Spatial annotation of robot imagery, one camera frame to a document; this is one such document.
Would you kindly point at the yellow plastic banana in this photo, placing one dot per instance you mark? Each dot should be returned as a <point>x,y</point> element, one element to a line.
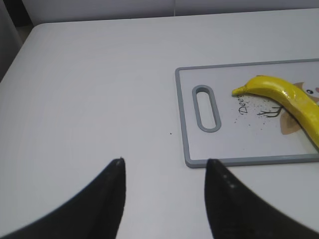
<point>301,110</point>

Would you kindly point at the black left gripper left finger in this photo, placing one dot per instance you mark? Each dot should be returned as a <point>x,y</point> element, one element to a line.
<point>94,213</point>

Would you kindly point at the grey-rimmed white cutting board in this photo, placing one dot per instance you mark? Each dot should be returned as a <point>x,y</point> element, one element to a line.
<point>242,130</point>

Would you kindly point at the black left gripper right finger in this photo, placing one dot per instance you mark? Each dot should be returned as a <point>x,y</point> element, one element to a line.
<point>236,212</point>

